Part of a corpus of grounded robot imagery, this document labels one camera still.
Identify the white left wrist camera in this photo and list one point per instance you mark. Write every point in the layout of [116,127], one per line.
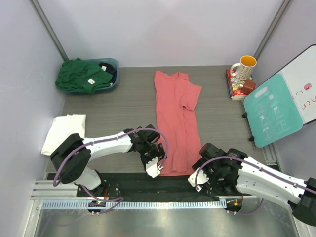
[152,168]

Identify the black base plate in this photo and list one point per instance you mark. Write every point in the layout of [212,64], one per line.
[140,187]

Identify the aluminium rail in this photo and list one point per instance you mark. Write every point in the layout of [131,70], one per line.
[70,196]

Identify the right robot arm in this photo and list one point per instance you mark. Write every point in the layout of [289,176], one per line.
[257,179]

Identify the white mug orange inside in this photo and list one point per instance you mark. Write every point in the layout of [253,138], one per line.
[243,69]

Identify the pink t-shirt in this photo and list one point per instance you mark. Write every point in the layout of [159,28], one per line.
[176,100]

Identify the blue plastic bin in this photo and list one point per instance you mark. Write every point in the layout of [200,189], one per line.
[113,71]

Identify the teal folding board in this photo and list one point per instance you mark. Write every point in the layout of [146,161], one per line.
[271,112]

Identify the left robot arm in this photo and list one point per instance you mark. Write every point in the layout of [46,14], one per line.
[71,158]

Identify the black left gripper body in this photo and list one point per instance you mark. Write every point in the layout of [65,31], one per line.
[148,152]

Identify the green t-shirt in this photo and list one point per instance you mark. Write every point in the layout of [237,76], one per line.
[79,76]

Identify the red book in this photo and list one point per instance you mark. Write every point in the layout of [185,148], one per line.
[235,86]

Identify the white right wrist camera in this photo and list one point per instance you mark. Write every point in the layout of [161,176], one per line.
[197,180]

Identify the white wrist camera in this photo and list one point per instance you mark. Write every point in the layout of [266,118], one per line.
[197,180]
[152,168]

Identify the small brown box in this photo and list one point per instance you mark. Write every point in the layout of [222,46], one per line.
[248,87]

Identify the whiteboard with black frame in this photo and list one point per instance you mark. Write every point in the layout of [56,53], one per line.
[299,75]

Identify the folded white t-shirt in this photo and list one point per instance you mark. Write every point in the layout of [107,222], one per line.
[62,127]

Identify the dark navy t-shirt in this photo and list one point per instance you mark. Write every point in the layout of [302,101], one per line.
[109,69]

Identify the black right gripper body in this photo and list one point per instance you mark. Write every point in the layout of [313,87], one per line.
[213,172]

